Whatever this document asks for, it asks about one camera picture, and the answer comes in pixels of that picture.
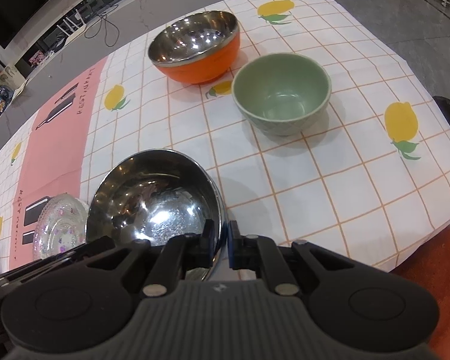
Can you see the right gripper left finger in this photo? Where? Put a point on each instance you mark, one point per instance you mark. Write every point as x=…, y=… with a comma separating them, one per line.
x=188, y=256

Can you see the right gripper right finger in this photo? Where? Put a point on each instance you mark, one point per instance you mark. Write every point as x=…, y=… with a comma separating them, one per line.
x=262, y=256

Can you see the blue steel bowl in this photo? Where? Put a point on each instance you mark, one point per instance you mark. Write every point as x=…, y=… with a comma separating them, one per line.
x=153, y=196

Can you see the clear glass plate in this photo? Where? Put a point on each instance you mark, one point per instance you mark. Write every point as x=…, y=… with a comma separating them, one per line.
x=60, y=226

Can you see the green ceramic bowl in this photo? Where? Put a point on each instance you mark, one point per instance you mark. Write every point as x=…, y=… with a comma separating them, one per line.
x=282, y=94

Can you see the orange steel bowl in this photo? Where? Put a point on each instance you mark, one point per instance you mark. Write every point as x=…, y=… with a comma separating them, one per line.
x=198, y=48

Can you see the checkered lemon tablecloth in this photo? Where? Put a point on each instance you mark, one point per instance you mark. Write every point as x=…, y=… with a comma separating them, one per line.
x=370, y=180

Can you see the white wifi router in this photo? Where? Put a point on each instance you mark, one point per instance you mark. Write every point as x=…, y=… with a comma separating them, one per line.
x=72, y=27

